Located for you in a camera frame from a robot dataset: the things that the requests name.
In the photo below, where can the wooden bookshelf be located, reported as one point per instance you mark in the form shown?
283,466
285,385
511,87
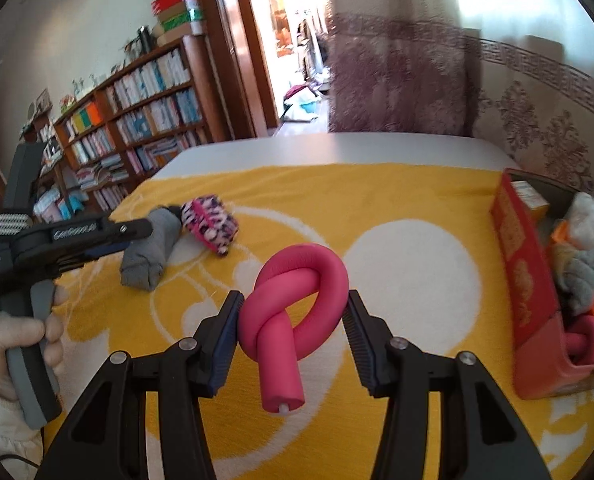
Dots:
122,132

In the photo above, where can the pink black patterned sock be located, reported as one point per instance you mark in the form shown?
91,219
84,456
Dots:
209,221

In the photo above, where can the wooden door frame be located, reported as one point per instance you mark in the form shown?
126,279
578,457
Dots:
242,44

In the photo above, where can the small yellow carton box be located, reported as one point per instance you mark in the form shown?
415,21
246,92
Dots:
536,205

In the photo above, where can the white fluffy ball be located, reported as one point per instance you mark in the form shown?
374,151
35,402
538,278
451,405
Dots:
580,218

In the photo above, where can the purple patterned curtain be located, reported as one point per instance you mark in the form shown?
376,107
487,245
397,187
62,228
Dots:
516,73

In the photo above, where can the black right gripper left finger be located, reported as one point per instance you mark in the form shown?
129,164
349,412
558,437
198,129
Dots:
104,434

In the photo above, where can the stacked coloured boxes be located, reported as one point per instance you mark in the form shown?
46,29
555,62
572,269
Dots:
176,19

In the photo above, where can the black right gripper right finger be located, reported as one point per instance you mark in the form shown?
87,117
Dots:
481,435

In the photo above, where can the pink foam roller knot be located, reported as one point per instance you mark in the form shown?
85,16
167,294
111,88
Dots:
297,302

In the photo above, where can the red cardboard storage box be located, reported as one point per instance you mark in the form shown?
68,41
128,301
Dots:
541,364

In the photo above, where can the grey blue sock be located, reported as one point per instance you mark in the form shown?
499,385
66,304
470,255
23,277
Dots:
573,271

